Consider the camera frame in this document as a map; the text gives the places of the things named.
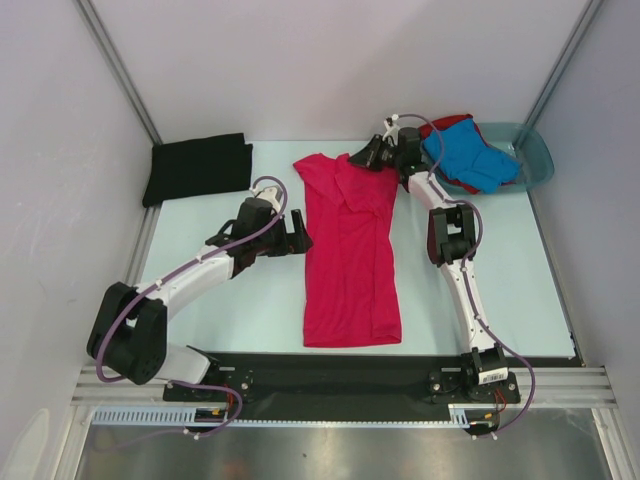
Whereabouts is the right aluminium corner post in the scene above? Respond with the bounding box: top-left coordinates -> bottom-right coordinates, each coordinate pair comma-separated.
524,0 -> 607,128

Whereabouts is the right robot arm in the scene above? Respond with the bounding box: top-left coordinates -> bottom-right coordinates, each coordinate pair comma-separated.
349,127 -> 509,401

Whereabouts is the aluminium front rail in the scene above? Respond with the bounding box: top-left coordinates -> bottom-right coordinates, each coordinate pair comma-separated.
71,367 -> 617,432

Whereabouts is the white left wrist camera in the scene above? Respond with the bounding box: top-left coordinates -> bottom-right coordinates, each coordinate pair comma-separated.
250,184 -> 283,212

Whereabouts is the aluminium corner post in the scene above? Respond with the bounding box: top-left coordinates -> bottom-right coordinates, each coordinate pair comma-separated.
73,0 -> 163,145
524,0 -> 607,128

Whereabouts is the left aluminium corner post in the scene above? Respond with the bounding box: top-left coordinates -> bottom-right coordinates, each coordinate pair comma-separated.
73,0 -> 163,145

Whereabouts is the red t shirt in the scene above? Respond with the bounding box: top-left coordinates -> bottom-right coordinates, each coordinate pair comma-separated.
419,113 -> 479,195

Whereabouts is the pink t shirt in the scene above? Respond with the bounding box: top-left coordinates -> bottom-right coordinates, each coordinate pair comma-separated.
293,154 -> 402,348

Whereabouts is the teal plastic basin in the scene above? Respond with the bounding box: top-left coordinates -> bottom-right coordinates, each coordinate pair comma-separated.
432,121 -> 555,196

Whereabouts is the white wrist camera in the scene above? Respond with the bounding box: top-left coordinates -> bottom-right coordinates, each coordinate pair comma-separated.
250,184 -> 283,212
382,114 -> 399,146

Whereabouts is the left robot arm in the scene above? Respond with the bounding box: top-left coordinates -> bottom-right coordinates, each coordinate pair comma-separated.
86,196 -> 312,400

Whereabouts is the folded black t shirt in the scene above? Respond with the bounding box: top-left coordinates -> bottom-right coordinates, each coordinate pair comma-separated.
142,133 -> 253,208

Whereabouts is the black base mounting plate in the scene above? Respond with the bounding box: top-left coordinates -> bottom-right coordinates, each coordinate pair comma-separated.
163,353 -> 526,422

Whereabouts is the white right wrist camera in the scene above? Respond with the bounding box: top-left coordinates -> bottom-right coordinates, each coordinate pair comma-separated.
382,114 -> 399,146

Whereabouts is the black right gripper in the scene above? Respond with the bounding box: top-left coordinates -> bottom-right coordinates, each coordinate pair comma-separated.
348,135 -> 404,173

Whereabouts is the blue t shirt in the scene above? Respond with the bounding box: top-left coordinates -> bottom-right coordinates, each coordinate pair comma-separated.
422,118 -> 520,194

